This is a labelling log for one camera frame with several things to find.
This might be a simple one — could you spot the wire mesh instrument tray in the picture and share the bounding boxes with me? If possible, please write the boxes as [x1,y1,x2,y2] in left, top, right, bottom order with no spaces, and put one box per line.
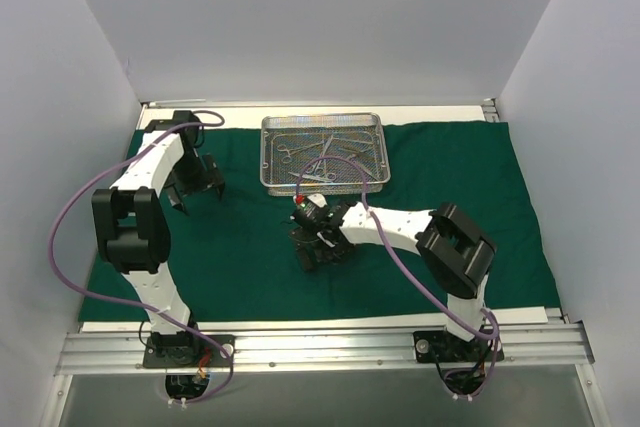
[260,113,391,196]

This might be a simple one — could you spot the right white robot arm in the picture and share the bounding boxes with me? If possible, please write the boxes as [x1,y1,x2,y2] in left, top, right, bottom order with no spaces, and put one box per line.
[290,194,499,360]

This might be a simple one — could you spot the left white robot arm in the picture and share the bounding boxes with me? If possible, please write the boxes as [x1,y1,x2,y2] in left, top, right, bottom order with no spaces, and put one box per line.
[91,110,225,366]

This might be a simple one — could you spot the steel surgical scissors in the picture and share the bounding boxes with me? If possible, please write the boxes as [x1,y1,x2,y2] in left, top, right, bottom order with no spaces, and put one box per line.
[307,135,334,175]

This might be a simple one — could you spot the steel needle holder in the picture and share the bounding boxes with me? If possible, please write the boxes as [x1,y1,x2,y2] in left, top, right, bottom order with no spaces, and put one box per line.
[288,171,337,183]

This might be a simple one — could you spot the steel tweezers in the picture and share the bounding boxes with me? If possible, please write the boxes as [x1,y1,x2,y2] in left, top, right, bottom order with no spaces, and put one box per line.
[357,161,380,182]

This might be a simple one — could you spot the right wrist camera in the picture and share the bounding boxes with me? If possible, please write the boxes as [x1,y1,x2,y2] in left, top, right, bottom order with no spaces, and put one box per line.
[291,193,330,233]

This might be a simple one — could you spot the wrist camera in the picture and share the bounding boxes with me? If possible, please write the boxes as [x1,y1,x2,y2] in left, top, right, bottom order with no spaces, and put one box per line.
[172,110,202,132]
[291,193,330,233]

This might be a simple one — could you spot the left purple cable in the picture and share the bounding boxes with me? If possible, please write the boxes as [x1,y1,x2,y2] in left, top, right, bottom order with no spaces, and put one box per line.
[46,109,236,404]

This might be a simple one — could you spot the purple cable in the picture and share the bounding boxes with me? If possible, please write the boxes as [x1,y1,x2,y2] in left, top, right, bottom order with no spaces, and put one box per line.
[46,109,236,404]
[294,156,501,402]

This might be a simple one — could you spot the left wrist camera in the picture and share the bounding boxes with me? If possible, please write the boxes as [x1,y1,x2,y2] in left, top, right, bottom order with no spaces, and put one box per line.
[172,110,202,132]

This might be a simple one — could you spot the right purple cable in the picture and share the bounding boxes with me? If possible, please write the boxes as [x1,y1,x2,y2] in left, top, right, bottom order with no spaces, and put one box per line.
[294,156,501,402]

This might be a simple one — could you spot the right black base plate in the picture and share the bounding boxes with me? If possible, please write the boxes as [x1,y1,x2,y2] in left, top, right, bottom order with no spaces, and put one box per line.
[412,330,492,364]

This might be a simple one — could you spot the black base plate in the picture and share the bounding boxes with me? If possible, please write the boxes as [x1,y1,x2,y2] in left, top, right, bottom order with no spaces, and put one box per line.
[142,332,235,369]
[412,330,492,364]

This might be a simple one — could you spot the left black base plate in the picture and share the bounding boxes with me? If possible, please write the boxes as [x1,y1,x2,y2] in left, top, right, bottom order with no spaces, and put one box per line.
[142,332,235,369]

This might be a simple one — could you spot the front aluminium rail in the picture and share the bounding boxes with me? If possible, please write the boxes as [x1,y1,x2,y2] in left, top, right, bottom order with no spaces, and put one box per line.
[55,323,594,375]

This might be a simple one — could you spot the aluminium rail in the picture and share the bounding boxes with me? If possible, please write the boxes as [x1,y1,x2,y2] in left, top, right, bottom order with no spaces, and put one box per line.
[55,323,594,375]
[481,98,568,323]

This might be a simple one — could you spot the right aluminium rail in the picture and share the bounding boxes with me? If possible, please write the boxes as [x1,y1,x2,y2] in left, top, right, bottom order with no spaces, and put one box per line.
[481,98,568,323]

